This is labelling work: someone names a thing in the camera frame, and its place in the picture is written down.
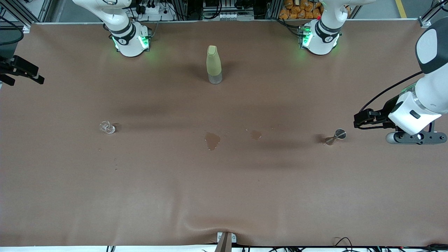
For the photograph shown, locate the metal jigger measuring cup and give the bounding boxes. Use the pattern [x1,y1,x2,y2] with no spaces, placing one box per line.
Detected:
[324,129,347,146]

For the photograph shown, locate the clear glass cup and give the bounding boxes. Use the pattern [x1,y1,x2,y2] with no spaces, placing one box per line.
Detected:
[99,120,116,135]

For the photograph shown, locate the orange snack packs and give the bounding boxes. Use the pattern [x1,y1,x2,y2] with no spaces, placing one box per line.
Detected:
[279,0,322,20]

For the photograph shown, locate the white power strip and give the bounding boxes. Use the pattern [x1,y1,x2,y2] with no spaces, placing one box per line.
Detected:
[135,2,175,21]

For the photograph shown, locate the large brown liquid puddle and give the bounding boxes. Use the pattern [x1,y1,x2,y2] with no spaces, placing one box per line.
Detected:
[205,132,221,151]

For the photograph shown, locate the yellow-green bottle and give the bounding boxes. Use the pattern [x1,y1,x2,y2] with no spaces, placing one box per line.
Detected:
[206,45,223,85]

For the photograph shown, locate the brown table cloth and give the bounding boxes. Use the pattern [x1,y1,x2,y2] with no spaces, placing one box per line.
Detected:
[0,19,448,247]

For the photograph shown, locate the grey connector strip device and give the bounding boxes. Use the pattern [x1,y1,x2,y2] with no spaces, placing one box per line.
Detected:
[203,10,255,21]

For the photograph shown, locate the aluminium frame post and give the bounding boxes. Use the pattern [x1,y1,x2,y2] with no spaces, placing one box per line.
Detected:
[0,0,53,28]
[418,0,448,28]

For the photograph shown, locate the black looped floor cable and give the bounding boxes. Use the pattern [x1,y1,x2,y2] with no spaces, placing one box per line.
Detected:
[334,237,354,252]

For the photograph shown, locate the metal table edge bracket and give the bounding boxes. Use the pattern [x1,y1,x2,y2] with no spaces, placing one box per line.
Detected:
[217,232,237,252]

